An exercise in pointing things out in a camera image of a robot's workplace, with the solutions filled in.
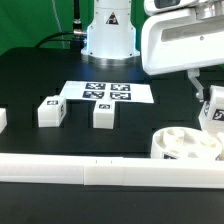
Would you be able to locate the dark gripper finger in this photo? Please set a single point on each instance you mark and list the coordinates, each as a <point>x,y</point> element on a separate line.
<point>193,75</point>

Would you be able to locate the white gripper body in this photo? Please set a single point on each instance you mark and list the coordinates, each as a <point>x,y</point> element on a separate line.
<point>182,34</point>

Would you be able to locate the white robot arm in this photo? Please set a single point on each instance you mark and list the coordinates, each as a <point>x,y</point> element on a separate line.
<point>111,37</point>

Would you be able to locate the white sheet with tags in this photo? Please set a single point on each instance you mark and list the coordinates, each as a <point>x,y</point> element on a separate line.
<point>123,92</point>

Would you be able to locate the green backdrop curtain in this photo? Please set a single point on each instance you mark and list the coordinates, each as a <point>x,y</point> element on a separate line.
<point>23,23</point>

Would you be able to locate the white block at left edge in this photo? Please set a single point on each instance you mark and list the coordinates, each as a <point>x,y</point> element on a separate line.
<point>3,119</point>

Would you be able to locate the white U-shaped fence wall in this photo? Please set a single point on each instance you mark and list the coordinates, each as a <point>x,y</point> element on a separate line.
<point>115,171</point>

